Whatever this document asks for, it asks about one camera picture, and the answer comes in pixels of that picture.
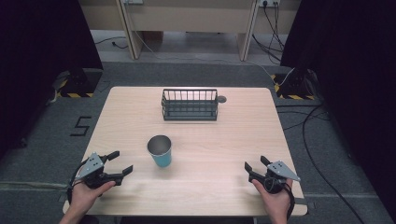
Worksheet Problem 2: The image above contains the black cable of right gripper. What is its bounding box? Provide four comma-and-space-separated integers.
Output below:
282, 182, 296, 220

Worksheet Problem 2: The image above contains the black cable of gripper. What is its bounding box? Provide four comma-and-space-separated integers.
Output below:
282, 182, 296, 220
65, 159, 92, 204

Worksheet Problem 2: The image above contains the short black floor cable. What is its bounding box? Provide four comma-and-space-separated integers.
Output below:
93, 35, 129, 50

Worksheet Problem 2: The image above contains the bundle of black hanging cables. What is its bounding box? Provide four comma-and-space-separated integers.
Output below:
251, 2, 287, 63

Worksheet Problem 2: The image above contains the person's right hand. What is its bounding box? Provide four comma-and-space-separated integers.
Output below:
251, 178, 294, 217

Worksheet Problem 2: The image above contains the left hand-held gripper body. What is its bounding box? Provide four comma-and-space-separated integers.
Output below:
75, 151, 123, 190

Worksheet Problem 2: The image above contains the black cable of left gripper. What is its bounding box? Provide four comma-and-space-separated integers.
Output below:
65, 159, 92, 204

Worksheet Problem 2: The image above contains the teal cup with metal inside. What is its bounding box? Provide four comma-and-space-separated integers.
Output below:
147, 134, 173, 169

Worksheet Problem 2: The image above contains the long black floor cable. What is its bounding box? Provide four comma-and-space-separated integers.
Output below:
275, 104, 367, 224

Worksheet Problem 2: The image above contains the black curtain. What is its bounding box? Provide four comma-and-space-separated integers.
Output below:
0, 0, 105, 161
279, 0, 396, 216

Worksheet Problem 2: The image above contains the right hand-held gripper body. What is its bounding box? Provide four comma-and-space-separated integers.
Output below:
248, 160, 302, 195

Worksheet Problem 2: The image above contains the dark wire basket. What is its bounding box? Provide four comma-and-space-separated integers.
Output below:
161, 88, 219, 122

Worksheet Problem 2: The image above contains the black tape floor mark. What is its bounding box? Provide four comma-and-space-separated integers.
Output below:
69, 116, 92, 137

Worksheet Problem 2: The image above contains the person's left hand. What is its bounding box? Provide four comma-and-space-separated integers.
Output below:
69, 180, 117, 217

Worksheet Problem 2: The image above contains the black stand base striped tape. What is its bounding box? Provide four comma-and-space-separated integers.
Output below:
51, 67, 104, 99
270, 67, 316, 101

